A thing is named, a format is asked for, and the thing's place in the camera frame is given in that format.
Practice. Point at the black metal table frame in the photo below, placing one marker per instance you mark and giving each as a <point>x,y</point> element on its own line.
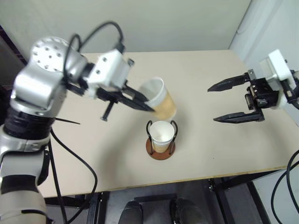
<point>224,193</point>

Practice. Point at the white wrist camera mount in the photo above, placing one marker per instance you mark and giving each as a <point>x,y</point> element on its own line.
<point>278,65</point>
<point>112,67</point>

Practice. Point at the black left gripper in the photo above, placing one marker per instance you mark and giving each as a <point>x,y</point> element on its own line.
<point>114,94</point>

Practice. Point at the white and tan paper cup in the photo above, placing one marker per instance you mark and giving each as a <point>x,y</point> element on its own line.
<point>161,137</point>
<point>163,105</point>

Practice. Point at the dark rounded shape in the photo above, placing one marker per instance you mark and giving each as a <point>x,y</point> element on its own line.
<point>130,213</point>
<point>187,211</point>

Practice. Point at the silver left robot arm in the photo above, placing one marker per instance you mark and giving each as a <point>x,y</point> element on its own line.
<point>35,88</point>

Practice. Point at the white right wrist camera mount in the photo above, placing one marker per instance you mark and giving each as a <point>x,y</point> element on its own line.
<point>278,65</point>

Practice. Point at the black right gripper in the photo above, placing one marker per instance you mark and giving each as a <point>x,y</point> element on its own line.
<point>262,95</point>

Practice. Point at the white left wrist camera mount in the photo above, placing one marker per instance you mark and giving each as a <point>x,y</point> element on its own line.
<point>112,67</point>

